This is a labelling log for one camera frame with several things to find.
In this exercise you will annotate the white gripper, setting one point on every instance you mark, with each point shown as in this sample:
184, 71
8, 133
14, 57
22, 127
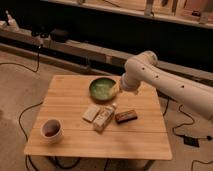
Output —
127, 83

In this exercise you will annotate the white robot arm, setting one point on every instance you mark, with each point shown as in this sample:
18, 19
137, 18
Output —
142, 68

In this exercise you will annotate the green ceramic bowl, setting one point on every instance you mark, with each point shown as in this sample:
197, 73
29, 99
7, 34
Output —
100, 89

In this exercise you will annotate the brown chocolate bar box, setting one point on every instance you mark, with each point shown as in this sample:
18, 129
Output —
125, 116

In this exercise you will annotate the small white box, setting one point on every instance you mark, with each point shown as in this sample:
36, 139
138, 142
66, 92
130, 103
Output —
91, 112

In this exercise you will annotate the wooden table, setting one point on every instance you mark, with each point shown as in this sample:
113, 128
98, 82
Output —
66, 100

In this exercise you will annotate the white cup with brown inside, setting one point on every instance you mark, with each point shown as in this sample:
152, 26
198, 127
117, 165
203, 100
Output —
51, 131

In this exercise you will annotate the dark object on ledge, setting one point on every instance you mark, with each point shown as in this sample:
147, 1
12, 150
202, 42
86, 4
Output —
59, 35

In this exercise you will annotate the black power adapter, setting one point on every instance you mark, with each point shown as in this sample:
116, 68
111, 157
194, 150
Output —
191, 141

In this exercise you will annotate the white spray bottle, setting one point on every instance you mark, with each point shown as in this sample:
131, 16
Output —
12, 22

